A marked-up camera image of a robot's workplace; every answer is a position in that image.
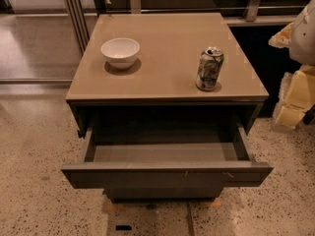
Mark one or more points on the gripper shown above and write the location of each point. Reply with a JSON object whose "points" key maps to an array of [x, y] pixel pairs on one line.
{"points": [[303, 38]]}

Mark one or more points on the grey top drawer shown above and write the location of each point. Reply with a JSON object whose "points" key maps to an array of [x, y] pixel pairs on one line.
{"points": [[167, 153]]}

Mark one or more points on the grey drawer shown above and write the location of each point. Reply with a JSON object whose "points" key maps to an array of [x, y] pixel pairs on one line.
{"points": [[167, 153], [162, 193]]}

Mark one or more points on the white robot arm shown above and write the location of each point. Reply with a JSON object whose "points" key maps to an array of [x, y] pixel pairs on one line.
{"points": [[302, 50]]}

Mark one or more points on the grey drawer cabinet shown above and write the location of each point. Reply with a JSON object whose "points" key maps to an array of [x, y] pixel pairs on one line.
{"points": [[162, 82]]}

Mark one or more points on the grey lower drawer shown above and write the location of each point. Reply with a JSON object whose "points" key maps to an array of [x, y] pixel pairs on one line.
{"points": [[162, 193]]}

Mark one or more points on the crumpled drink can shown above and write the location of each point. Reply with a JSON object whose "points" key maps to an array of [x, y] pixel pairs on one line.
{"points": [[209, 68]]}

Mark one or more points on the white ceramic bowl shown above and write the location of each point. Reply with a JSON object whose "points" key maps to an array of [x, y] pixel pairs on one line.
{"points": [[120, 53]]}

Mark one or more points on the metal railing frame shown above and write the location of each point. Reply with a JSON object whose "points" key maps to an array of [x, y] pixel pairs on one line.
{"points": [[45, 37]]}

